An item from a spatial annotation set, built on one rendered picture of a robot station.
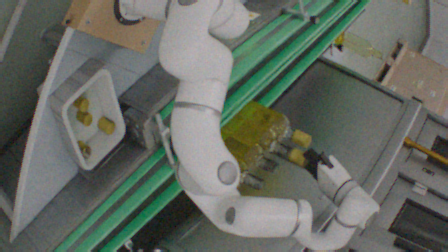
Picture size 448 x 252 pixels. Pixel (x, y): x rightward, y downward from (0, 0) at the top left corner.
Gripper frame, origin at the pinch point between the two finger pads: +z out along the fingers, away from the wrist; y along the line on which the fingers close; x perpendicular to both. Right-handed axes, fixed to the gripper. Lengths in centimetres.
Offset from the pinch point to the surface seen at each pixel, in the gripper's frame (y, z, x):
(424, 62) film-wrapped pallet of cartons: -241, 198, -339
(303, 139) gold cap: 1.3, 6.6, -2.3
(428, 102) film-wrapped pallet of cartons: -240, 148, -281
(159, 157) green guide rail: 5.9, 22.0, 29.5
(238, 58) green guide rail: 14.4, 30.4, -1.1
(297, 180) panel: -12.4, 7.0, 0.7
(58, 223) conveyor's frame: 9, 17, 67
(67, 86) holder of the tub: 36, 29, 46
